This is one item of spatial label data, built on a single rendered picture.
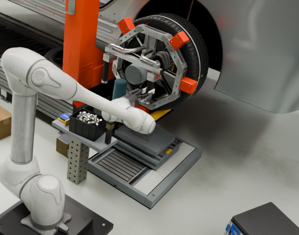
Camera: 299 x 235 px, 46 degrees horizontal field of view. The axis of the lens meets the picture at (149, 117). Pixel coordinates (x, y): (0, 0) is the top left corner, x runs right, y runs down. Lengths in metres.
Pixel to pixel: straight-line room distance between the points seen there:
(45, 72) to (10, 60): 0.20
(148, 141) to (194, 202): 0.58
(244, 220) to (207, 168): 0.93
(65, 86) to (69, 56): 1.17
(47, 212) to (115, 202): 0.87
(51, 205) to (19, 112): 0.45
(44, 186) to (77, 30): 1.17
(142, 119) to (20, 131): 0.57
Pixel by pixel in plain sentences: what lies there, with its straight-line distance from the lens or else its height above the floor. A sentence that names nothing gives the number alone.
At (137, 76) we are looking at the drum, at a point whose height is 0.86.
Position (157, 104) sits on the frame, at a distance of 2.40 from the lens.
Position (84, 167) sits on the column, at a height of 0.13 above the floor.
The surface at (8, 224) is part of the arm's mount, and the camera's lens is 1.90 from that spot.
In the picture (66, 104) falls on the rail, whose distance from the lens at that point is 2.87.
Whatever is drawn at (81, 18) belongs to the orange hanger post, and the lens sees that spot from 2.40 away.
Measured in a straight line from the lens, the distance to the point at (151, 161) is 2.68.
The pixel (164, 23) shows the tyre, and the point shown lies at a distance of 2.32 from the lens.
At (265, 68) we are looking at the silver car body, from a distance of 2.41.
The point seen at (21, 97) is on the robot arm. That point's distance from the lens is 1.55.
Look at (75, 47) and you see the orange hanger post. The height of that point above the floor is 0.87.
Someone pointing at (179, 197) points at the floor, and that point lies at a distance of 2.66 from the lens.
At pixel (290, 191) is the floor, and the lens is 3.16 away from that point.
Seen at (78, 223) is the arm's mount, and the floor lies 0.36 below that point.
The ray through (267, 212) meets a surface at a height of 0.34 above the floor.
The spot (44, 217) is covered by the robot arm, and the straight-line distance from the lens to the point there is 1.76.
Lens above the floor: 1.80
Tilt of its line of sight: 31 degrees down
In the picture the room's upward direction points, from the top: 12 degrees clockwise
